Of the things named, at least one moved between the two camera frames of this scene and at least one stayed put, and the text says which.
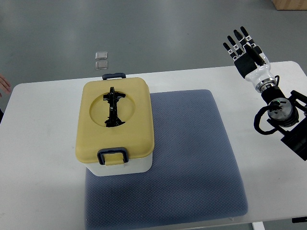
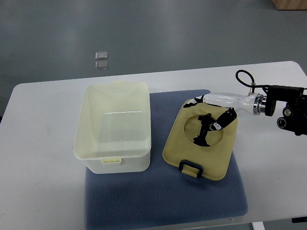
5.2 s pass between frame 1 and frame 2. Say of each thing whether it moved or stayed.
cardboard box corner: stayed
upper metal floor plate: stayed
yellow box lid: moved
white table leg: stayed
